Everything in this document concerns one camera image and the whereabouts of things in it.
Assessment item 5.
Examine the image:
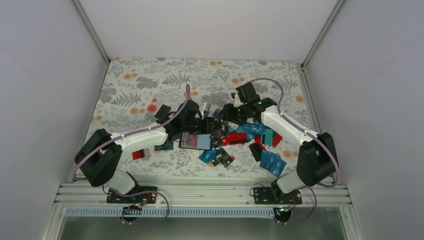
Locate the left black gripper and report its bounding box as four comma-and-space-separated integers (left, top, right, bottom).
182, 116, 221, 135

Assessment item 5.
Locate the black card holder wallet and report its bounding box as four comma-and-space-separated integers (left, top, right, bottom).
178, 132, 213, 151

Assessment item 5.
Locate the black logo card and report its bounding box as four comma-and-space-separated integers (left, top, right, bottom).
212, 119, 230, 137

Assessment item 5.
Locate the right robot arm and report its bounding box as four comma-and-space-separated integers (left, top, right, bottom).
220, 81, 340, 204

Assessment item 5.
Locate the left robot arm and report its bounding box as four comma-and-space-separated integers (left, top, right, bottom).
74, 100, 227, 203

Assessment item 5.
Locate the black card upper left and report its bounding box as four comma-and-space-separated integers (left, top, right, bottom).
154, 104, 172, 119

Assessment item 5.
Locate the translucent red dot card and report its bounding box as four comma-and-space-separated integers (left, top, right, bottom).
146, 98, 162, 114

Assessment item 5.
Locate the teal card centre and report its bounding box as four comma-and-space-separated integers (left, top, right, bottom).
262, 128, 274, 146

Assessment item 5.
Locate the red VIP card centre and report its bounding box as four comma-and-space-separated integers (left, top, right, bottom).
220, 131, 248, 146

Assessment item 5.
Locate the black card right side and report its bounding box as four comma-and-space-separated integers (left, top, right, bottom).
249, 143, 263, 162

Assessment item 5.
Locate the blue card lower centre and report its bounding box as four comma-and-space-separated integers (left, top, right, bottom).
199, 148, 218, 164

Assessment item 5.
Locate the black card pair front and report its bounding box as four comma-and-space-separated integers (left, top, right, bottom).
211, 147, 235, 168

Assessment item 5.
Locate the red card left side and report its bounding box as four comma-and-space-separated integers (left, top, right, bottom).
132, 149, 145, 161

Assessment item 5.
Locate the blue card fan right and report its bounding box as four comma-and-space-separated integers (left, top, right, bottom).
260, 150, 287, 177

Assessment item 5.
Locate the floral patterned table mat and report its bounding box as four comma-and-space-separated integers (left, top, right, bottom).
88, 57, 312, 178

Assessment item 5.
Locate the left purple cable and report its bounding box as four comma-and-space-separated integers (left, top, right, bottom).
72, 83, 192, 226

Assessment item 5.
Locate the purple cable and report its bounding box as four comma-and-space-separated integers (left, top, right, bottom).
72, 83, 192, 226
248, 77, 341, 226

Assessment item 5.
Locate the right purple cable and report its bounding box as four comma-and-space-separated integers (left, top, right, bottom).
248, 77, 341, 226

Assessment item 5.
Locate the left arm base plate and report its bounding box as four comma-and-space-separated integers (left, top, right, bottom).
106, 187, 158, 204

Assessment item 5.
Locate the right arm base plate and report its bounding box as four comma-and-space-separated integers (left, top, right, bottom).
252, 186, 303, 205

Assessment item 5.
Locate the aluminium rail frame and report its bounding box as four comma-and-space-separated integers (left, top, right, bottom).
41, 176, 363, 240

